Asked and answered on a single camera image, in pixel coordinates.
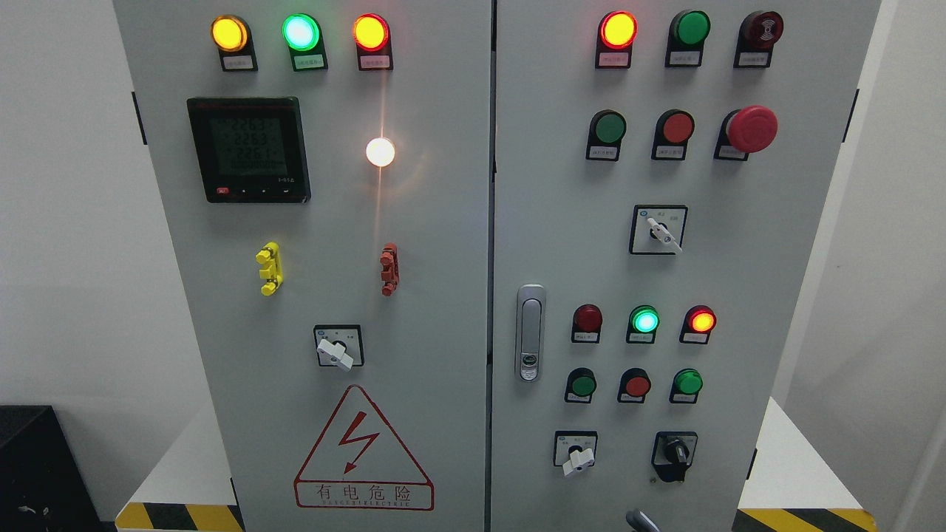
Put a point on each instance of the red indicator light top right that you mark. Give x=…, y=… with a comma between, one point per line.
x=614, y=40

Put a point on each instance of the red electrical hazard warning sticker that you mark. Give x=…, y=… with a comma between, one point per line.
x=360, y=462

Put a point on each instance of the dark red buzzer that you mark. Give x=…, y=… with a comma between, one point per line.
x=757, y=36

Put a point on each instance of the red indicator light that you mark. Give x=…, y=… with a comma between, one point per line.
x=698, y=323
x=586, y=325
x=372, y=37
x=614, y=40

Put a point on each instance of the left door rotary selector switch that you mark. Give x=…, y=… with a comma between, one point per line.
x=339, y=345

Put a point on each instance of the lower middle red push button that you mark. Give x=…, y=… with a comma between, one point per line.
x=634, y=386

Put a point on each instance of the red indicator light top left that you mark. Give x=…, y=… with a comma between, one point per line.
x=372, y=37

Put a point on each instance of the upper red push button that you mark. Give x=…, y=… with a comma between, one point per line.
x=673, y=130

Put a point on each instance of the lower right green push button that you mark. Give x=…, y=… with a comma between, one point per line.
x=686, y=386

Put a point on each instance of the green indicator light top left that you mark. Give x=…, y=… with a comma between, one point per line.
x=305, y=42

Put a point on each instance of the silver door lock handle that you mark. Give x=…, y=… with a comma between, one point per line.
x=531, y=305

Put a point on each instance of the grey electrical control cabinet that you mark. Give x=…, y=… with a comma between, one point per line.
x=488, y=106

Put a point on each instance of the lower white rotary selector switch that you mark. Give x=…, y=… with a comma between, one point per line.
x=574, y=451

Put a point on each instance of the red terminal connector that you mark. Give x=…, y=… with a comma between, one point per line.
x=389, y=269

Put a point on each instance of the lower right red indicator light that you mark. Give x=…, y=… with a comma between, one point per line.
x=698, y=323

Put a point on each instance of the yellow indicator light top left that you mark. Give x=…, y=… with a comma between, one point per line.
x=232, y=37

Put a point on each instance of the yellow terminal connector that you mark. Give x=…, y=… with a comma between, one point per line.
x=269, y=260

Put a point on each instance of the lower middle green indicator light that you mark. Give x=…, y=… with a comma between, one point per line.
x=643, y=322

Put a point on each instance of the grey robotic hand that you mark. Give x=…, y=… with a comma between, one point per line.
x=640, y=522

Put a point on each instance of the upper green push button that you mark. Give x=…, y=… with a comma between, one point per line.
x=605, y=133

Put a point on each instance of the red emergency stop button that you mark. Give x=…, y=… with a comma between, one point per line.
x=746, y=131

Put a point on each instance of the black box lower left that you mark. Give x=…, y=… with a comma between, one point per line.
x=41, y=487

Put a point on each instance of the black digital power meter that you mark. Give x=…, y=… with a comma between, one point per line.
x=250, y=150

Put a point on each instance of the upper right rotary selector switch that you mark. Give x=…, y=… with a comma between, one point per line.
x=658, y=229

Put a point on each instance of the green indicator light top right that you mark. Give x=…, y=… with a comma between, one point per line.
x=686, y=39

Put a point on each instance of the black knob selector switch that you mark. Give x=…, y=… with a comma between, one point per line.
x=672, y=455

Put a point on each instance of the green push button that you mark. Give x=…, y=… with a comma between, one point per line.
x=605, y=133
x=580, y=386
x=686, y=386

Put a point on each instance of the lower left red indicator light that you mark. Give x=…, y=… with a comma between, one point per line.
x=586, y=325

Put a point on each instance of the white lit indicator light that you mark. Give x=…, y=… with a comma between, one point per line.
x=380, y=151

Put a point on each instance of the red push button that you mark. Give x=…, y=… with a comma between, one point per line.
x=634, y=386
x=673, y=130

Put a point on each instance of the green indicator light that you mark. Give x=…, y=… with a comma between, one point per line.
x=643, y=322
x=305, y=42
x=686, y=39

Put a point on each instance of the lower left green push button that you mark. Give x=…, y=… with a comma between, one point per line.
x=580, y=386

